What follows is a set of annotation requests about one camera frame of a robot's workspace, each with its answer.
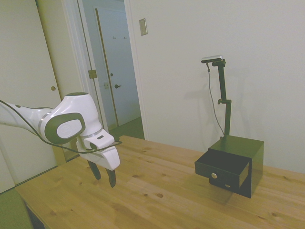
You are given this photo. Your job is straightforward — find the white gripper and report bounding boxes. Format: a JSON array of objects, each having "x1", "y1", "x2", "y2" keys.
[{"x1": 76, "y1": 136, "x2": 121, "y2": 189}]

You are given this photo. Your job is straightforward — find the black drawer with silver knob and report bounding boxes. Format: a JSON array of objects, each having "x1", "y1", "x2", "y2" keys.
[
  {"x1": 209, "y1": 177, "x2": 239, "y2": 193},
  {"x1": 194, "y1": 148, "x2": 253, "y2": 188}
]

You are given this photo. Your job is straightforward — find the black drawer cabinet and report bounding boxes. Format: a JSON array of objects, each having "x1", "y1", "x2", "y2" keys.
[{"x1": 208, "y1": 135, "x2": 265, "y2": 199}]

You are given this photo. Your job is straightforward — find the white closet door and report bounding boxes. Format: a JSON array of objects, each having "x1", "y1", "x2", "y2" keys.
[{"x1": 0, "y1": 0, "x2": 63, "y2": 187}]

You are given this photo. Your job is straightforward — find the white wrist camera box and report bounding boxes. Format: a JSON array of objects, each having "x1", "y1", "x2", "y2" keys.
[{"x1": 83, "y1": 133, "x2": 115, "y2": 151}]

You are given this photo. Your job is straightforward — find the grey camera cable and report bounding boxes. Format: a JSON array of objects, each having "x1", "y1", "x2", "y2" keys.
[{"x1": 206, "y1": 62, "x2": 226, "y2": 139}]

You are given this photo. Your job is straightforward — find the black camera stand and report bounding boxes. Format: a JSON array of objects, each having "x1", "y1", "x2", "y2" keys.
[{"x1": 212, "y1": 59, "x2": 233, "y2": 140}]

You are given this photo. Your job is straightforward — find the beige wall switch plate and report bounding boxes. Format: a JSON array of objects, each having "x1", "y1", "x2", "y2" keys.
[{"x1": 139, "y1": 18, "x2": 149, "y2": 37}]

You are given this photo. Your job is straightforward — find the grey camera on stand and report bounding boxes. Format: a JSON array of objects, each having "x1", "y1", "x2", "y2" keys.
[{"x1": 201, "y1": 55, "x2": 225, "y2": 64}]

